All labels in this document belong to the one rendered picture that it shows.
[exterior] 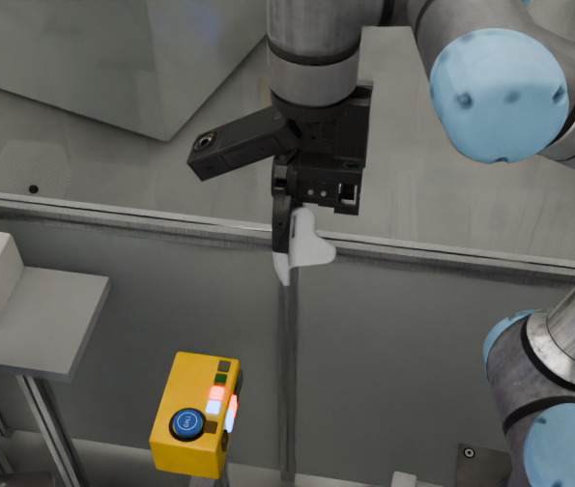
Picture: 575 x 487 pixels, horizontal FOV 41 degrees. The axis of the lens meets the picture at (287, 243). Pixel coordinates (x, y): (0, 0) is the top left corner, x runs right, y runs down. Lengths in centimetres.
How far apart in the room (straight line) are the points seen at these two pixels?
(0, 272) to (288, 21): 109
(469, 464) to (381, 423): 79
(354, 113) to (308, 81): 6
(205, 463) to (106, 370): 87
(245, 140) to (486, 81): 28
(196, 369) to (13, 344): 48
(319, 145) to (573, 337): 43
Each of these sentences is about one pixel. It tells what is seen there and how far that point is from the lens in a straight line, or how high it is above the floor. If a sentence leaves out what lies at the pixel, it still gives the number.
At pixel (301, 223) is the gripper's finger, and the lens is 72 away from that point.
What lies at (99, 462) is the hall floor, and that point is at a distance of 238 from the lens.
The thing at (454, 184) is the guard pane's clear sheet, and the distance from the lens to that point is 135.
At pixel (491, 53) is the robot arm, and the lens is 48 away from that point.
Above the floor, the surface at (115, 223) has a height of 99.
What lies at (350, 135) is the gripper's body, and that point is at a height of 164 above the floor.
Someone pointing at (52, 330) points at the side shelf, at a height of 86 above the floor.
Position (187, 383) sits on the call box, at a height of 107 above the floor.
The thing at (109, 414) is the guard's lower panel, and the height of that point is 23.
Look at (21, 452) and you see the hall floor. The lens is 246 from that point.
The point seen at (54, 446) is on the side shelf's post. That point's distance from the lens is 203.
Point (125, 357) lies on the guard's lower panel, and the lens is 192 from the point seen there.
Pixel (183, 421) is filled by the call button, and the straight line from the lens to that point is 114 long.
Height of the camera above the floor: 206
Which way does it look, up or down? 47 degrees down
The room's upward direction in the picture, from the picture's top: straight up
